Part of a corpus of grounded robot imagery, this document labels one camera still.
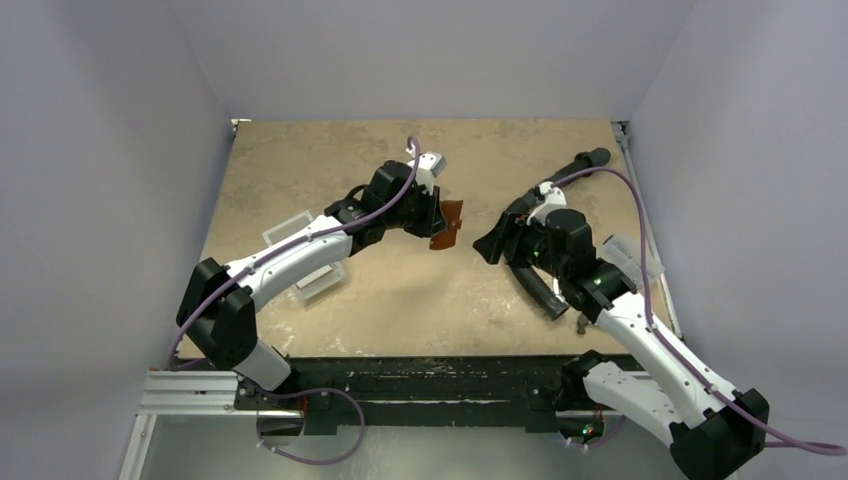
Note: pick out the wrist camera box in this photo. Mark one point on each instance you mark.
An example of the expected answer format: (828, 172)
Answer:
(430, 165)
(548, 198)

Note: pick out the clear plastic screw organizer box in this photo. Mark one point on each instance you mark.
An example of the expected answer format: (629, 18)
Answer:
(624, 252)

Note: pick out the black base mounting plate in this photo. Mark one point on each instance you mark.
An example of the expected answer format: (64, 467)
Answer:
(528, 392)

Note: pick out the small dark metal tool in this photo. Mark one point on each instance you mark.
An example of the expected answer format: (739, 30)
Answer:
(582, 324)

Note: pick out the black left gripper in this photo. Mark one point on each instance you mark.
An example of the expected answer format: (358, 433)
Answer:
(432, 221)

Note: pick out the clear plastic bin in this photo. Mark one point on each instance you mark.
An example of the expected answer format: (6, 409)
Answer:
(312, 268)

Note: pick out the brown leather card holder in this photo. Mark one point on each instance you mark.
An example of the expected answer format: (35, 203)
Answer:
(451, 222)

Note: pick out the aluminium front frame rail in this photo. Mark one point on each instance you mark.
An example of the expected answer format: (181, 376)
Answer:
(192, 393)

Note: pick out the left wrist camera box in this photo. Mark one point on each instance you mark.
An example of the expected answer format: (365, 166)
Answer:
(430, 165)

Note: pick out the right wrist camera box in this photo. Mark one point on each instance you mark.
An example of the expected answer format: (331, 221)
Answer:
(548, 198)

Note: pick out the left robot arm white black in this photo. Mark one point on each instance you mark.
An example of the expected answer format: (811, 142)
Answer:
(219, 307)

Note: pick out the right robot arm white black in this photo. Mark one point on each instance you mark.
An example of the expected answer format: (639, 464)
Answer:
(704, 420)

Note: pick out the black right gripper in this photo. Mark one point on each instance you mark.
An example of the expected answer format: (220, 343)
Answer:
(506, 237)

